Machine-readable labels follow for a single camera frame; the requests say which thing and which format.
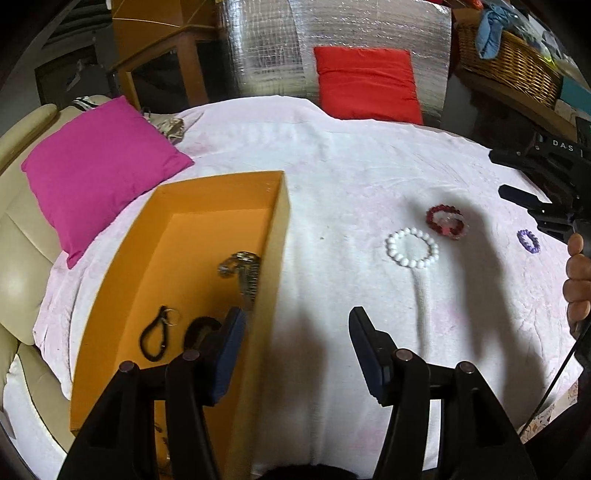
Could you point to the silver insulating sheet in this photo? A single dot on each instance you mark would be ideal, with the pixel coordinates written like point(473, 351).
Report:
point(272, 46)

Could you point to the magenta pillow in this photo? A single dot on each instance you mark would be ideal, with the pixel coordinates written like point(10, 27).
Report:
point(97, 170)

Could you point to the patterned small pouch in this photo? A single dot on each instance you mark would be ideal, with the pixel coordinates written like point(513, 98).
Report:
point(168, 127)

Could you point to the blue cloth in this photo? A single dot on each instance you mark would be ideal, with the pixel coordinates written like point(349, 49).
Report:
point(489, 32)

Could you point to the striped cloth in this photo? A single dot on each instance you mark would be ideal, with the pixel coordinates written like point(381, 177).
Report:
point(85, 102)

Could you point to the red pillow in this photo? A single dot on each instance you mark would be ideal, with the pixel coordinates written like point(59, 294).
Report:
point(369, 83)

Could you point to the orange cardboard box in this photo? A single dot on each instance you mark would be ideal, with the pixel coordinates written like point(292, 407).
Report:
point(152, 258)

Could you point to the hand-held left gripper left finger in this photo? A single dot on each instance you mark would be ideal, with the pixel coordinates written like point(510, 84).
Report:
point(228, 350)

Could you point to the wooden cabinet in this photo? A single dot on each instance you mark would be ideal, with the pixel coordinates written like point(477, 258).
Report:
point(157, 69)

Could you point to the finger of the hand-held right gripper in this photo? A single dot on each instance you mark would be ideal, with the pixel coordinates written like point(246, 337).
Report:
point(510, 159)
point(524, 196)

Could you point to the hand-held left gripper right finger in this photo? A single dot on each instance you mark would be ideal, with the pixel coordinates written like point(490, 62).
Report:
point(364, 350)

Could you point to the wicker basket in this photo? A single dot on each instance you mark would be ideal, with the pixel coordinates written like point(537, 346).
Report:
point(517, 64)

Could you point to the person's right hand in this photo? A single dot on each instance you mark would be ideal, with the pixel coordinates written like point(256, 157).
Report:
point(579, 286)

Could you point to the beige leather sofa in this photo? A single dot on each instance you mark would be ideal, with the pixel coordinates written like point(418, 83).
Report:
point(23, 240)

